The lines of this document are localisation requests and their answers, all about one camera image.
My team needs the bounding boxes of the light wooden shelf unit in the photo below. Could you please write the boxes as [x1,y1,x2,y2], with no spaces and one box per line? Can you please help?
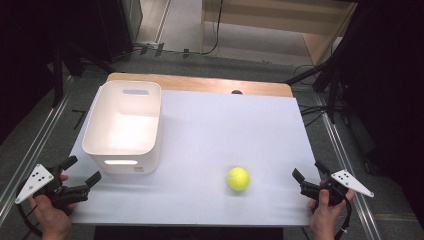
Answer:
[199,0,358,67]

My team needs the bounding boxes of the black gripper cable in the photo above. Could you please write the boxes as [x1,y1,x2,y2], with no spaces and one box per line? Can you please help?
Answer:
[334,199,353,240]
[15,199,45,238]

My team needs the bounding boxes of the person's right hand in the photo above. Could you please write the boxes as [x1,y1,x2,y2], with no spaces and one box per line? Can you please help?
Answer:
[307,181,355,240]

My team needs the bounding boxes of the white board sheet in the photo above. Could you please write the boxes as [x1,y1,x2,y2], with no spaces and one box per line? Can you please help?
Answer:
[64,87,322,228]

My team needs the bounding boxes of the white plastic storage bin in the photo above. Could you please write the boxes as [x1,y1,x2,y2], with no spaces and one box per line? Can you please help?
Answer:
[81,79,163,175]

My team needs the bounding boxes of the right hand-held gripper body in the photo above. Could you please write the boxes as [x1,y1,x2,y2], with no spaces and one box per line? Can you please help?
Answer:
[300,169,375,207]

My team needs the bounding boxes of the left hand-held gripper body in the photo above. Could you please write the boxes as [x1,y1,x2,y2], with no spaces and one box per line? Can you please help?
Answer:
[14,163,92,209]

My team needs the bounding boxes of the black metal stand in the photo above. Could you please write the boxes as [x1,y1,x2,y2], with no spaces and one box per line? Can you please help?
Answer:
[50,45,65,108]

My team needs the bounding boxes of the black floor cables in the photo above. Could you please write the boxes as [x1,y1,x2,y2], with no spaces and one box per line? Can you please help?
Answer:
[292,64,334,128]

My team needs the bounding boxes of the metal floor rail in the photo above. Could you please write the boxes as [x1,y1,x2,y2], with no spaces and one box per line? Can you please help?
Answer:
[314,93,383,240]
[0,76,75,218]

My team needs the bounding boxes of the black tripod stand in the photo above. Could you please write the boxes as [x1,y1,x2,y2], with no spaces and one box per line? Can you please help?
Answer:
[285,54,351,125]

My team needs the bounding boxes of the black cabinet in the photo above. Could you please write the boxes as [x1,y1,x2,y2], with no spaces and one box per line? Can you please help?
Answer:
[95,0,144,63]

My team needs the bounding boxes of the yellow tennis ball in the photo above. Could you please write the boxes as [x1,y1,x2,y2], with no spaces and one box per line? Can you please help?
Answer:
[226,166,251,192]

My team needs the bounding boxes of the wooden table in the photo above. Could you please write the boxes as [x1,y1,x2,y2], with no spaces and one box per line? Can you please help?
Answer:
[106,72,294,98]

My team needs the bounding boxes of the black hanging cable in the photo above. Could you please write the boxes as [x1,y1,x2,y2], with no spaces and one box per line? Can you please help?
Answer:
[199,0,225,56]

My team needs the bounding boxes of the person's left hand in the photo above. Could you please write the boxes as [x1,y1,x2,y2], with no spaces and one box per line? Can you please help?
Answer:
[28,194,77,240]

